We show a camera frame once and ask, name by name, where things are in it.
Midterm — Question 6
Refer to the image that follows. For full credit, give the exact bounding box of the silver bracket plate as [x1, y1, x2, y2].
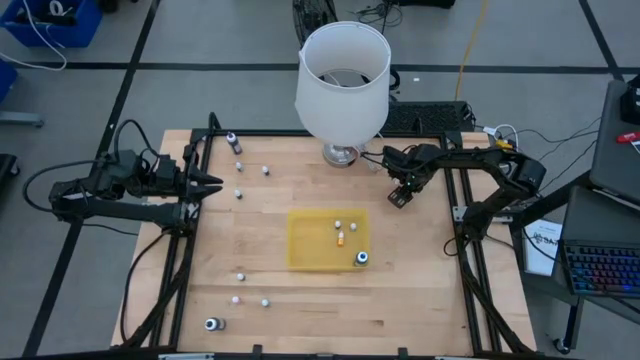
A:
[452, 204, 515, 224]

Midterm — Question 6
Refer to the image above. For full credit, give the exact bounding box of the black cable bundle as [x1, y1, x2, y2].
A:
[357, 0, 404, 30]

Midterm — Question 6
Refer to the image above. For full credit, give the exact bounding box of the white paper sheet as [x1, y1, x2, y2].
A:
[522, 218, 565, 278]

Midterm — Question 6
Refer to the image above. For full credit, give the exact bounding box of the yellow translucent plastic bin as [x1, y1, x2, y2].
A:
[286, 207, 372, 274]

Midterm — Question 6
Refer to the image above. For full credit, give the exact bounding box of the black aluminium table frame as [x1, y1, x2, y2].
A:
[110, 112, 539, 360]

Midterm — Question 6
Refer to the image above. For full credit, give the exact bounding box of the blue plastic storage bin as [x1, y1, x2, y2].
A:
[0, 0, 104, 49]
[0, 59, 19, 105]

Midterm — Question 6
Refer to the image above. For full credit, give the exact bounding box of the black ventilated equipment box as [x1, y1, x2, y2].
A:
[383, 100, 475, 135]

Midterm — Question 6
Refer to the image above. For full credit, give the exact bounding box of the black laptop stand cart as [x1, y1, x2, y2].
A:
[512, 169, 640, 354]

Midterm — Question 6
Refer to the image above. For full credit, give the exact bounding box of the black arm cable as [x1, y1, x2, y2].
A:
[119, 227, 174, 346]
[22, 158, 109, 214]

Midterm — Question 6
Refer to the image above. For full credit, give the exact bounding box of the white cable with plug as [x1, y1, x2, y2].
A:
[481, 123, 520, 151]

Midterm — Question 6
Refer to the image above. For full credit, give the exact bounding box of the yellow hanging cable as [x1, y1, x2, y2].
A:
[453, 0, 490, 101]

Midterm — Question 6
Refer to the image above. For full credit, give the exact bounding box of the black wire fan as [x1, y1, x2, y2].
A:
[292, 0, 339, 47]

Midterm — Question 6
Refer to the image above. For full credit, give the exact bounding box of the large purple food coloring bottle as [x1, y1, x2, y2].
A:
[225, 130, 244, 156]

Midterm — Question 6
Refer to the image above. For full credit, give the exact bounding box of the silver table lamp white shade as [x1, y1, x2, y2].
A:
[293, 20, 393, 169]

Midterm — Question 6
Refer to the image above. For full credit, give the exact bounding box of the keyboard with coloured lights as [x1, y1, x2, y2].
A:
[558, 185, 640, 300]

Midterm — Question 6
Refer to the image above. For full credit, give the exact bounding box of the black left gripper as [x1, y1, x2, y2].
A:
[151, 155, 225, 203]

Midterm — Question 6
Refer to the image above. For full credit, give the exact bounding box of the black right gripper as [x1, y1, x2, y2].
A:
[383, 143, 439, 209]

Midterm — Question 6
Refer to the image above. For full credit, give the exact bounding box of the grey closed laptop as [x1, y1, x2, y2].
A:
[588, 78, 640, 205]

